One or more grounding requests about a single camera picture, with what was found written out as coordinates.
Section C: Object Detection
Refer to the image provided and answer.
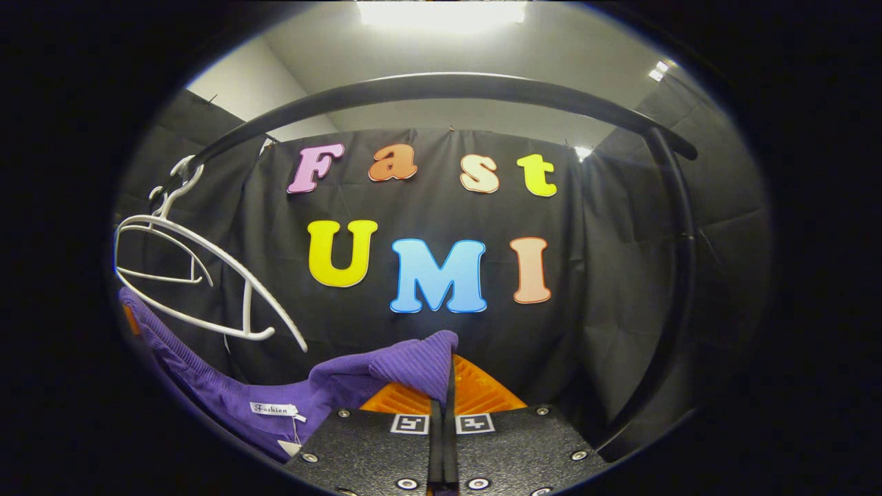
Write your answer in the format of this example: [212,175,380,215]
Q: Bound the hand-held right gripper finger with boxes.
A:
[445,353,611,496]
[286,382,446,496]

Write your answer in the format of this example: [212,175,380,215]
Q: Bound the purple ribbed jacket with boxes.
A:
[119,286,460,464]

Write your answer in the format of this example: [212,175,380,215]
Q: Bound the white plastic clothes hanger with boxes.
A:
[114,155,309,353]
[114,185,214,287]

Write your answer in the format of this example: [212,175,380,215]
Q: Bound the black metal clothes rack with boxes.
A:
[153,72,699,464]

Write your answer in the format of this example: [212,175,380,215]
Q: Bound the black backdrop cloth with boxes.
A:
[114,65,772,455]

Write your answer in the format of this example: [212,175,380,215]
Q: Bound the large ceiling light panel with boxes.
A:
[357,0,528,30]

